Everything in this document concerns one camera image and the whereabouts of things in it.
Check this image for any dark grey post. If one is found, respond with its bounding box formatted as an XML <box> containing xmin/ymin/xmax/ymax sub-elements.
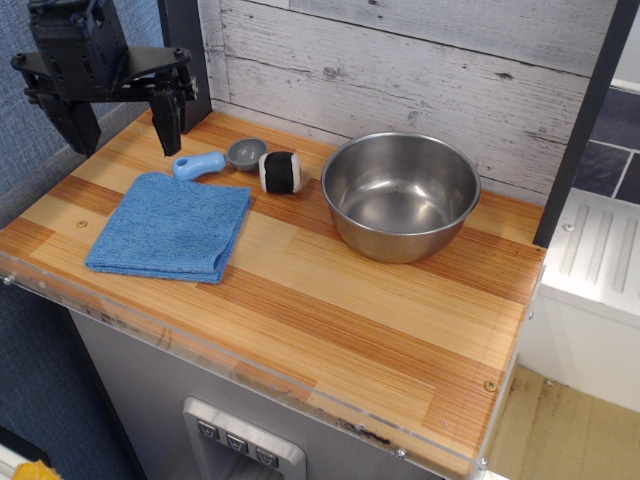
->
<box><xmin>156</xmin><ymin>0</ymin><xmax>213</xmax><ymax>135</ymax></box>
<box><xmin>533</xmin><ymin>0</ymin><xmax>639</xmax><ymax>248</ymax></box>

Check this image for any blue folded cloth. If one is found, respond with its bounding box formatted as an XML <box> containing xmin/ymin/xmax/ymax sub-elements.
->
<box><xmin>85</xmin><ymin>172</ymin><xmax>251</xmax><ymax>284</ymax></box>

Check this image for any dark grey right post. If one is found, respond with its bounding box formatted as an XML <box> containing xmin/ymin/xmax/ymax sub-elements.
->
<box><xmin>533</xmin><ymin>0</ymin><xmax>639</xmax><ymax>248</ymax></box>

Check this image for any dark grey left post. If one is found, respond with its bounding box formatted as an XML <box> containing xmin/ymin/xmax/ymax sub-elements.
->
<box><xmin>156</xmin><ymin>0</ymin><xmax>213</xmax><ymax>135</ymax></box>

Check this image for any white toy cabinet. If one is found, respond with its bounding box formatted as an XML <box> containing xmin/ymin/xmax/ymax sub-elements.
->
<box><xmin>518</xmin><ymin>189</ymin><xmax>639</xmax><ymax>410</ymax></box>

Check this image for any black and white sushi roll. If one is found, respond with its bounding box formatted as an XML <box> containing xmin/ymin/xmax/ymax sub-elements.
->
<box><xmin>258</xmin><ymin>151</ymin><xmax>302</xmax><ymax>194</ymax></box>

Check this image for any blue handled grey scoop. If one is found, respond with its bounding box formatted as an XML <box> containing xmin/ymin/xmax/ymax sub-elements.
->
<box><xmin>172</xmin><ymin>138</ymin><xmax>268</xmax><ymax>181</ymax></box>

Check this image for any yellow object at corner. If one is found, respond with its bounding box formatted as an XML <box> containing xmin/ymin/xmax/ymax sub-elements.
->
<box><xmin>11</xmin><ymin>461</ymin><xmax>62</xmax><ymax>480</ymax></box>

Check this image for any stainless steel bowl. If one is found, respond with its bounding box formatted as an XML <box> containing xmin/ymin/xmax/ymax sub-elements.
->
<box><xmin>321</xmin><ymin>132</ymin><xmax>481</xmax><ymax>263</ymax></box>

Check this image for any clear acrylic edge guard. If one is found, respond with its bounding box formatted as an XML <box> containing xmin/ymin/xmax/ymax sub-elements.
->
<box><xmin>1</xmin><ymin>241</ymin><xmax>544</xmax><ymax>479</ymax></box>

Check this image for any silver dispenser button panel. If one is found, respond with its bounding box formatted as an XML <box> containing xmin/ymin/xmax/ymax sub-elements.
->
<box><xmin>182</xmin><ymin>397</ymin><xmax>307</xmax><ymax>479</ymax></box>

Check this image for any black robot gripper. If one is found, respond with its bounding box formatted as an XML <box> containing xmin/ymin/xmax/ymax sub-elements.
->
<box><xmin>11</xmin><ymin>1</ymin><xmax>196</xmax><ymax>158</ymax></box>

